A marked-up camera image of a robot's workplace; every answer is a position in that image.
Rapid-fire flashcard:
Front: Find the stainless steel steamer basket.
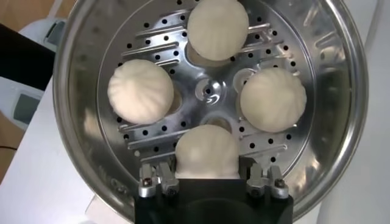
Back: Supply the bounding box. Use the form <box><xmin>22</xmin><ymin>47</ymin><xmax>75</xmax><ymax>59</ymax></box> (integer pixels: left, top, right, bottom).
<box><xmin>52</xmin><ymin>0</ymin><xmax>370</xmax><ymax>223</ymax></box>

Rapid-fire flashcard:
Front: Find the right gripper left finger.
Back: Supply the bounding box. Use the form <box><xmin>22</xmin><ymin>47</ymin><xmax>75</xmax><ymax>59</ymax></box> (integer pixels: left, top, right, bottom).
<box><xmin>138</xmin><ymin>158</ymin><xmax>180</xmax><ymax>198</ymax></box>

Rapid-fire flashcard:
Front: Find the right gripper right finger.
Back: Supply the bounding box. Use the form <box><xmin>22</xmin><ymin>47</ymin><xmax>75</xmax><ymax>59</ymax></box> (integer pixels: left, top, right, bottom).
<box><xmin>239</xmin><ymin>158</ymin><xmax>289</xmax><ymax>199</ymax></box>

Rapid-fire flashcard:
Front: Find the white steamed baozi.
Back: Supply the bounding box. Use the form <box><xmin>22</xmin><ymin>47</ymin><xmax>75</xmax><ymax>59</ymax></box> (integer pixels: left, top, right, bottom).
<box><xmin>186</xmin><ymin>0</ymin><xmax>250</xmax><ymax>61</ymax></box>
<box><xmin>239</xmin><ymin>66</ymin><xmax>308</xmax><ymax>133</ymax></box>
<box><xmin>174</xmin><ymin>124</ymin><xmax>241</xmax><ymax>180</ymax></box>
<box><xmin>107</xmin><ymin>58</ymin><xmax>175</xmax><ymax>125</ymax></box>

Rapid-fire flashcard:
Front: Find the white and black robot body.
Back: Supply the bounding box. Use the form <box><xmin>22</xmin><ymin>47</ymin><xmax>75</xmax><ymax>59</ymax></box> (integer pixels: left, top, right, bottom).
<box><xmin>0</xmin><ymin>18</ymin><xmax>66</xmax><ymax>131</ymax></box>

